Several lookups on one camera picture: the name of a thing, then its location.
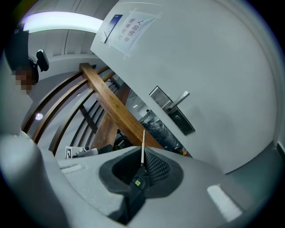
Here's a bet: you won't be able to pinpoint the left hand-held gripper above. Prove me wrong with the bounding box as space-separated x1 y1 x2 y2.
65 144 100 160

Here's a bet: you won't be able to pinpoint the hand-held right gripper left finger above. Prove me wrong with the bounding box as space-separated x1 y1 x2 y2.
41 146 145 218

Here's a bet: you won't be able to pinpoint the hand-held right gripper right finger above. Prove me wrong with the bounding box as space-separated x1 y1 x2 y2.
128 147 254 228

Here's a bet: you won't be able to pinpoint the white door with handle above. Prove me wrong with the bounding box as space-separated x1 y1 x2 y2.
90 0 279 175

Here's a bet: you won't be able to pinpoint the dark blue door plate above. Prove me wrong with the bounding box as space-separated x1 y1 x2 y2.
100 14 124 44

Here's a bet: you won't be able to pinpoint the black metal stair balusters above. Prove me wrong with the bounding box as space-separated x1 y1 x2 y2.
68 81 119 148

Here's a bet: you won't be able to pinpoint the black bag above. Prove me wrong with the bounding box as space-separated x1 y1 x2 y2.
113 133 134 152

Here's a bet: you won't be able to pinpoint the curved wooden stair railing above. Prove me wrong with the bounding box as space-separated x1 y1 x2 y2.
21 66 117 157

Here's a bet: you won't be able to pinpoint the straight wooden stair beam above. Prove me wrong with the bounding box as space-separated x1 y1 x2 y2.
79 62 164 150

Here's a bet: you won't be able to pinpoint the plastic-wrapped dark goods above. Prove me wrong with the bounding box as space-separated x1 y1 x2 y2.
138 110 181 152

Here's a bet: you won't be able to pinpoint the person's head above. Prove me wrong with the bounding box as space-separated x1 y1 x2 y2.
12 64 40 94

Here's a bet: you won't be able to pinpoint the taped white paper sign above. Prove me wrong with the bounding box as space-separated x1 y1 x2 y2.
108 7 163 60

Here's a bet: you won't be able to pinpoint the long ceiling light panel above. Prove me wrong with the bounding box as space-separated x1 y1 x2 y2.
21 11 104 34

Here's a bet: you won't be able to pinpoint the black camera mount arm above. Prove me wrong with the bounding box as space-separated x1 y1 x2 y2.
28 49 50 86

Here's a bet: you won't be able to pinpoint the silver door lever handle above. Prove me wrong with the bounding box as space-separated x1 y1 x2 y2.
162 90 191 112

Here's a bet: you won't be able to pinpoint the black head-worn camera headset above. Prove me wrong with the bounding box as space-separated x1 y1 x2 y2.
4 22 31 72

